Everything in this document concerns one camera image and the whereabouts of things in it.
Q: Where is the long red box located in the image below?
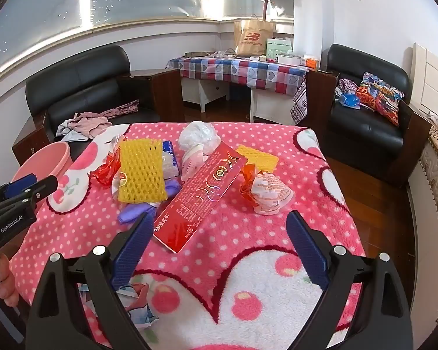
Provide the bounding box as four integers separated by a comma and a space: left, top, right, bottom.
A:
153, 143, 249, 254

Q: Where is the pink polka dot blanket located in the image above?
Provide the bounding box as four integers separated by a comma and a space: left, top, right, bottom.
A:
18, 122, 367, 350

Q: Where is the white red-printed wrapper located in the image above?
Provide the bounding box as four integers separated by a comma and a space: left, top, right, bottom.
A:
250, 171, 294, 215

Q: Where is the floral printed wrapper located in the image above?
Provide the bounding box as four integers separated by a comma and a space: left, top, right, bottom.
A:
78, 281, 159, 329

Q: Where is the green box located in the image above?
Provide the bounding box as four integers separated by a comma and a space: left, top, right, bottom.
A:
266, 37, 293, 59

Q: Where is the brown paper bag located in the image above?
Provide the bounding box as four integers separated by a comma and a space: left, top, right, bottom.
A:
234, 20, 276, 58

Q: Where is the white table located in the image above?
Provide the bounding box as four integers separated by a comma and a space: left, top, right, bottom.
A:
180, 78, 278, 123

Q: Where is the pink plastic basin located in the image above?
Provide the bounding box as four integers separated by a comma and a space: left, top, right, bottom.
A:
10, 142, 74, 212

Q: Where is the checkered cloth table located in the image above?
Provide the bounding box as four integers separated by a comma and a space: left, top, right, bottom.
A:
166, 55, 309, 125

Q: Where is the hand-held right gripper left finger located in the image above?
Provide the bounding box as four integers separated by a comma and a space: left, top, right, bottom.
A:
25, 211, 157, 350

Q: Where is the patterned cloth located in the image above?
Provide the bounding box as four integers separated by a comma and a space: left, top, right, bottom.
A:
335, 78, 362, 99

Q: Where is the blue white packet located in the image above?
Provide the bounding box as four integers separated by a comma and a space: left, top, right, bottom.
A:
161, 140, 179, 179

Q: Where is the bed mattress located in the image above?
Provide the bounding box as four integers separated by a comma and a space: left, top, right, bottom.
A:
407, 117, 438, 300

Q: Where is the person's left hand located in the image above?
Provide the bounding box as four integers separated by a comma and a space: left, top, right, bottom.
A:
0, 253, 20, 309

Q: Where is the white headboard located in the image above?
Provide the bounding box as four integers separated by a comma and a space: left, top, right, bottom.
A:
412, 43, 438, 117

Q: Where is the black leather armchair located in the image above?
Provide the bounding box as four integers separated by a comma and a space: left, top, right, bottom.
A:
301, 44, 431, 186
13, 45, 185, 161

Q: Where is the pink printed packet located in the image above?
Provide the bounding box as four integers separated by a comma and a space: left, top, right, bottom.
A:
180, 144, 208, 183

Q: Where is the blue crumpled bag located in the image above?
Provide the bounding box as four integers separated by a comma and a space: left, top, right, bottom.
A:
339, 94, 362, 109

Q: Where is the colourful printed cushion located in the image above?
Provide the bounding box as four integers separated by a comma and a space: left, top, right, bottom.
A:
355, 72, 405, 126

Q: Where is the striped dark pink garment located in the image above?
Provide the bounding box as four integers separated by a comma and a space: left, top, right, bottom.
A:
102, 99, 141, 119

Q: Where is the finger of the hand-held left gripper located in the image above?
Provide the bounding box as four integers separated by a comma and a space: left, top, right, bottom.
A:
0, 174, 37, 205
7, 175, 59, 214

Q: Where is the red foil wrapper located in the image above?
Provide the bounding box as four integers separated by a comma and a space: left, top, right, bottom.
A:
240, 164, 267, 205
91, 153, 122, 186

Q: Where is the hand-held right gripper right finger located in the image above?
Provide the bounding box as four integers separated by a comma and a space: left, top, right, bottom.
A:
286, 209, 413, 350

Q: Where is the translucent white plastic bag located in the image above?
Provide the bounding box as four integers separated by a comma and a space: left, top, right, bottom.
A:
178, 121, 221, 153

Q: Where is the large yellow foam net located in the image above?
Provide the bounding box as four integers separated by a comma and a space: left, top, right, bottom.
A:
117, 139, 168, 204

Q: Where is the white blue garment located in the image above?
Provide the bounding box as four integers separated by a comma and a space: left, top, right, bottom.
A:
56, 118, 92, 143

